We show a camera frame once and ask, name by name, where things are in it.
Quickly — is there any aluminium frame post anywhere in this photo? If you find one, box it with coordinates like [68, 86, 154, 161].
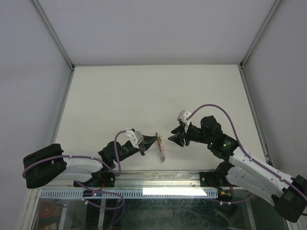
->
[240, 0, 283, 68]
[30, 0, 75, 70]

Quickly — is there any white slotted cable duct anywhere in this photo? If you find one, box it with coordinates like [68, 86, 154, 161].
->
[40, 188, 218, 199]

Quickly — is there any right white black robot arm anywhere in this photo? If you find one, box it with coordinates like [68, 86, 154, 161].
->
[168, 111, 307, 223]

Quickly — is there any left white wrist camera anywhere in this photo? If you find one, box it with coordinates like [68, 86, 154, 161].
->
[125, 129, 144, 148]

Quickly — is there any right aluminium frame post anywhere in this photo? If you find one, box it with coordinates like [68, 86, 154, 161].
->
[240, 0, 283, 68]

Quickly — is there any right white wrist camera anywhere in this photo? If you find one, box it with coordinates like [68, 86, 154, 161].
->
[177, 110, 191, 133]

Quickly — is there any red handled keyring holder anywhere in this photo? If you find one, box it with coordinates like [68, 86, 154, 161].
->
[155, 132, 165, 162]

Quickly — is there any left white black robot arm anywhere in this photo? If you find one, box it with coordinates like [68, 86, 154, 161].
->
[22, 131, 158, 189]

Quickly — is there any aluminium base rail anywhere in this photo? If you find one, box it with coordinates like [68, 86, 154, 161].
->
[30, 169, 243, 190]

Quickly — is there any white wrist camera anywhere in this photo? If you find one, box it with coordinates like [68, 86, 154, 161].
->
[125, 129, 144, 148]
[177, 110, 191, 133]

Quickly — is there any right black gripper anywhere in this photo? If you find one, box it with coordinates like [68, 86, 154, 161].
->
[167, 122, 212, 147]

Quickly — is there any left aluminium frame post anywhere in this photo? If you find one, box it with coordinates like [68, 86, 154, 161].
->
[30, 0, 75, 70]

